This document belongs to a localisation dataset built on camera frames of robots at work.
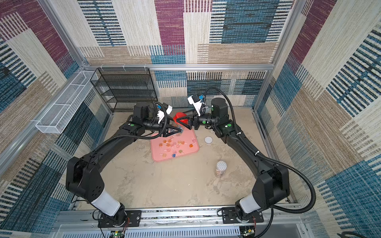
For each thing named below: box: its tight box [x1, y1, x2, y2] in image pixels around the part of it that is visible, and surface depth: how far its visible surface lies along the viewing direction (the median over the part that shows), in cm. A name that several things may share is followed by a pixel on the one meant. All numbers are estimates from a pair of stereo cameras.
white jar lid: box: [204, 135, 214, 144], surface depth 104 cm
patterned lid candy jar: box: [215, 160, 228, 179], surface depth 81 cm
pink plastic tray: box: [150, 125, 200, 163], surface depth 100 cm
